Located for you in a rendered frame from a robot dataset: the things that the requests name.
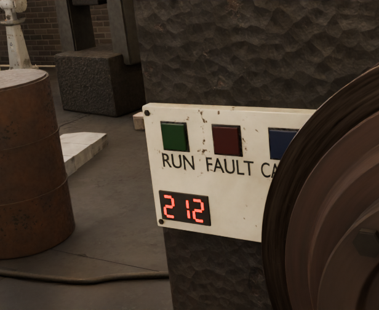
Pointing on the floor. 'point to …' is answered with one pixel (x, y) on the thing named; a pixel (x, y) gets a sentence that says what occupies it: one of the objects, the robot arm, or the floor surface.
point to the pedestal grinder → (14, 32)
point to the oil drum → (22, 166)
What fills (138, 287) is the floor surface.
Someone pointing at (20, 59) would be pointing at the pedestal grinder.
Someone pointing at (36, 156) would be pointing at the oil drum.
